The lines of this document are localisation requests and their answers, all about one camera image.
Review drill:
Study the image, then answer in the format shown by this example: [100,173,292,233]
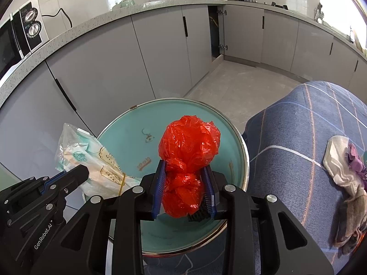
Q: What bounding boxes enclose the red plastic bag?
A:
[159,115,221,219]

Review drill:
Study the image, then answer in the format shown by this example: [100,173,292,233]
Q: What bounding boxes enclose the white printed plastic bag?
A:
[55,123,140,199]

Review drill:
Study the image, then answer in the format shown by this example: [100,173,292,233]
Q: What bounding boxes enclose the white tissue cloth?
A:
[323,135,366,197]

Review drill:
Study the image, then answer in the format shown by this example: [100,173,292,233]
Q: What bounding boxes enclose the purple snack wrapper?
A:
[346,143,366,178]

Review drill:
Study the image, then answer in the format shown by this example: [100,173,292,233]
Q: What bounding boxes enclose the teal trash bin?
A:
[98,98,249,256]

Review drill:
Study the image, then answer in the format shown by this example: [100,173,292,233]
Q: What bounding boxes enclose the blue plaid tablecloth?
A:
[143,80,367,275]

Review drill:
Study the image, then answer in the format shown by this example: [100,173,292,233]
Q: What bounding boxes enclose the grey lower cabinets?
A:
[1,0,366,179]

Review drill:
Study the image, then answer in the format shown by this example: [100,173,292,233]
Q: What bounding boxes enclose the black white microwave oven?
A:
[1,0,49,77]

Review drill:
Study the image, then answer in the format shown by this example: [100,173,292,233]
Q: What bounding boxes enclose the green ceramic teapot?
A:
[112,0,135,10]

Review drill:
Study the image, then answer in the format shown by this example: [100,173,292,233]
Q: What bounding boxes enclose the microwave power cable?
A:
[41,7,74,28]

